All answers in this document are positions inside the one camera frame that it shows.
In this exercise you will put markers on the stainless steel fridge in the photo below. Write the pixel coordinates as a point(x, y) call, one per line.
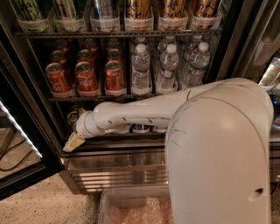
point(248, 42)

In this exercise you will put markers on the front middle water bottle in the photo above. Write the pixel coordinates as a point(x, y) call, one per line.
point(169, 61)

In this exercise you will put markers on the front right water bottle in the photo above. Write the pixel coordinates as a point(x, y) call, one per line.
point(196, 66)

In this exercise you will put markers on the front left coca-cola can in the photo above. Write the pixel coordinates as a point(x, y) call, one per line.
point(61, 85)

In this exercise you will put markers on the coca-cola can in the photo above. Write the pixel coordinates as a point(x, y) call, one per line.
point(87, 82)
point(114, 78)
point(61, 85)

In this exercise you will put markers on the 7up can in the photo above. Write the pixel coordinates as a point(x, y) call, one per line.
point(72, 118)

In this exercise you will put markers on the middle wire shelf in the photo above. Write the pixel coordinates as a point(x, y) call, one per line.
point(104, 98)

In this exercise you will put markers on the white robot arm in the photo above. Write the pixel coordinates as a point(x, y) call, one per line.
point(217, 147)

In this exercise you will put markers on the front left water bottle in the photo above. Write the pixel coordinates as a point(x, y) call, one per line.
point(141, 74)

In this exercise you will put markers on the left brown drink bottle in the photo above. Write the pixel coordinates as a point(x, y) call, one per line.
point(159, 129)

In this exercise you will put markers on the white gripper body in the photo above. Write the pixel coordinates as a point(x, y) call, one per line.
point(80, 125)

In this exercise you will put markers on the clear plastic bin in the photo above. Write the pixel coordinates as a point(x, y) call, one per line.
point(136, 205)

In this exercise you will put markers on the front middle coca-cola can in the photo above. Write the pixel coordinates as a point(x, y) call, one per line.
point(87, 82)

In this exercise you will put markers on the open fridge door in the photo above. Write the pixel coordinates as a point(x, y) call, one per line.
point(23, 114)

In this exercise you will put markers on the wire shelf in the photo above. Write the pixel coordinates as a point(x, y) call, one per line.
point(104, 98)
point(114, 34)

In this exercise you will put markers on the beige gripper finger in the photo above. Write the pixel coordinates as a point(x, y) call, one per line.
point(73, 142)

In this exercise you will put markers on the water bottle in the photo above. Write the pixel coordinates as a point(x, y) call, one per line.
point(196, 66)
point(141, 74)
point(169, 61)

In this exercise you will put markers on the top wire shelf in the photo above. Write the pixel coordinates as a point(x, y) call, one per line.
point(114, 34)

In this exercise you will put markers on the front right coca-cola can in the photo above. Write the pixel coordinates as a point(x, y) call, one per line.
point(114, 78)

